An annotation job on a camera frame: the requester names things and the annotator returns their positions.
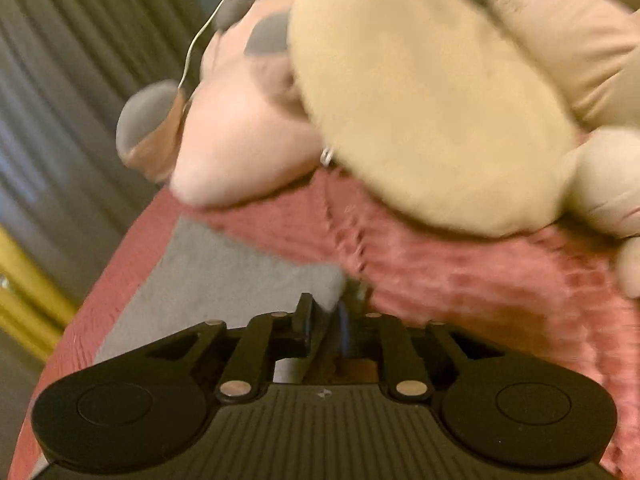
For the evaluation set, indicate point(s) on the red ribbed bedspread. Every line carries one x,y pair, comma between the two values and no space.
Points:
450,280

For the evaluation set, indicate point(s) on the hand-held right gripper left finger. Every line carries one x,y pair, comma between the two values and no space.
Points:
306,321

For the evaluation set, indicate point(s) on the grey curtain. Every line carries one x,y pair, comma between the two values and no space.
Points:
65,110

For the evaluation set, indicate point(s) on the beige plush toy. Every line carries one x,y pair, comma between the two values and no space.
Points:
425,100

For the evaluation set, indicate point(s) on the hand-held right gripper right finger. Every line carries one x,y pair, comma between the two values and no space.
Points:
346,321

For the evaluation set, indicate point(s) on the pink plush toy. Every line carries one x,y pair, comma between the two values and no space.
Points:
240,135

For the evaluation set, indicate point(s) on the yellow curtain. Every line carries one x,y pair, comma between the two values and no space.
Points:
25,295

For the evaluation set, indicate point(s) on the grey pants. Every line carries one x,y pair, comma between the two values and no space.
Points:
200,280

